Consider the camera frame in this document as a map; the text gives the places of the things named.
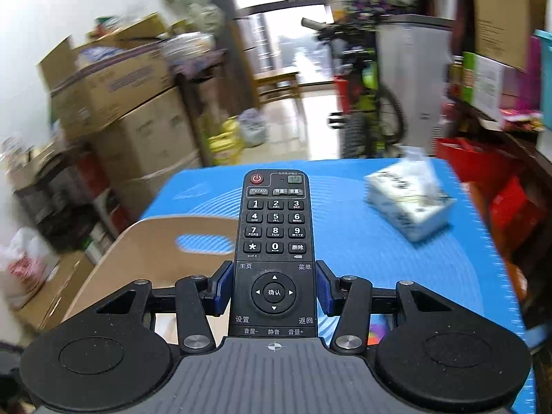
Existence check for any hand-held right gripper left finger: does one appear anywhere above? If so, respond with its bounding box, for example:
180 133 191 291
65 261 236 352

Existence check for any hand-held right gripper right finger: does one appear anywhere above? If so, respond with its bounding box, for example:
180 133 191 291
316 261 484 351

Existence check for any black remote control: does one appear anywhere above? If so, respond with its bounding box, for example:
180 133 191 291
227 169 322 338

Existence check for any beige plastic storage bin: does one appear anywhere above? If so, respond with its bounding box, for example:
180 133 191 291
65 216 240 346

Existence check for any blue silicone baking mat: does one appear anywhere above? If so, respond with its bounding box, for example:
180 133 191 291
140 157 538 414

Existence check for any white printed tissue box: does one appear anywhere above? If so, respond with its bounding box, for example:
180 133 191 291
364 147 458 243

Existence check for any plastic-wrapped cardboard box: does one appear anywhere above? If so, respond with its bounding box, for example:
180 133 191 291
114 164 203 220

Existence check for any yellow plastic jug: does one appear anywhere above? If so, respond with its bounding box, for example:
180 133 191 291
207 116 242 165

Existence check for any black and green bicycle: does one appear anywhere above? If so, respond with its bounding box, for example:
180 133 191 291
301 17 408 160

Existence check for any red and white appliance box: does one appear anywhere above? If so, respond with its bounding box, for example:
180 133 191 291
78 155 130 234

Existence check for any clear plastic bag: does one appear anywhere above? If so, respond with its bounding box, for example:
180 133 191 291
238 109 268 147

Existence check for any large brown cardboard box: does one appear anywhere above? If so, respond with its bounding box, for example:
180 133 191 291
92 86 203 177

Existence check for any blue-printed cardboard box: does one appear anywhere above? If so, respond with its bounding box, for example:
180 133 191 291
17 250 96 333

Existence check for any black utility cart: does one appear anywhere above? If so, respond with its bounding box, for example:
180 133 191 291
11 151 121 251

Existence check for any wide red gift bag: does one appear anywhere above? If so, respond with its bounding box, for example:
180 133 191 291
435 137 492 182

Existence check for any white plastic shopping bag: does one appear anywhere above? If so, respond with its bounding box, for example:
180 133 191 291
2 228 55 309

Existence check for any small red gift bag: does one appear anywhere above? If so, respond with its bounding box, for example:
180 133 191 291
489 177 540 246

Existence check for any wooden chair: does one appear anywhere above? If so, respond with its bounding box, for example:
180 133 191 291
252 71 300 104

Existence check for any open printed cardboard box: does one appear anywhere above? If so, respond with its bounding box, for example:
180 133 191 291
38 37 173 139

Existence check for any white chest freezer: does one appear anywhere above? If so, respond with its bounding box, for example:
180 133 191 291
376 14 455 156

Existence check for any dark wooden sideboard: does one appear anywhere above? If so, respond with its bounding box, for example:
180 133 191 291
444 95 552 311

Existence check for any pack of clear plastic bottles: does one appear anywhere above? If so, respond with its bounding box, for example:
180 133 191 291
161 30 216 65

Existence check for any green and white carton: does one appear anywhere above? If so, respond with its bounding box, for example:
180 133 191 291
461 52 505 117

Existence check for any teal plastic storage tub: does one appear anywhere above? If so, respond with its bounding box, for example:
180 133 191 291
532 29 552 130

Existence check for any tall brown cardboard box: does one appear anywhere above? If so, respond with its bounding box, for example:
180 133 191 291
470 0 548 70

